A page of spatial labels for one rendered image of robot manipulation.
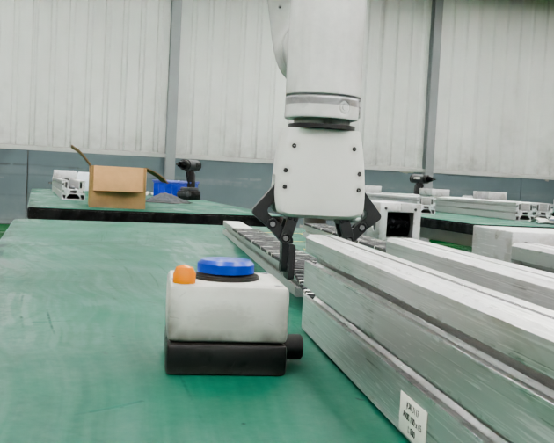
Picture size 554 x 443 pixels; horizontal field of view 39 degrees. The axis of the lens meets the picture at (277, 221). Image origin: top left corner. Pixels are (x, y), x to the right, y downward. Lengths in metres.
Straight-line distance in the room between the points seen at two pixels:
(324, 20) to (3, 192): 10.94
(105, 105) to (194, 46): 1.60
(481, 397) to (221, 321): 0.23
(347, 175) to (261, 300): 0.37
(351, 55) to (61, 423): 0.55
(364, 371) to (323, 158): 0.41
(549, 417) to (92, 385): 0.30
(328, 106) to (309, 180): 0.08
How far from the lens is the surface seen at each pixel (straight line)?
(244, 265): 0.54
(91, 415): 0.44
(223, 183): 11.97
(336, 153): 0.86
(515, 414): 0.30
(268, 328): 0.52
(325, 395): 0.50
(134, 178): 2.88
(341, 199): 0.87
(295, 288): 0.89
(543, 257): 0.69
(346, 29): 0.86
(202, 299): 0.52
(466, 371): 0.34
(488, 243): 0.79
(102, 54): 11.83
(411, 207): 1.69
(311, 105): 0.85
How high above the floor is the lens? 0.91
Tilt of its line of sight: 3 degrees down
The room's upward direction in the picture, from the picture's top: 3 degrees clockwise
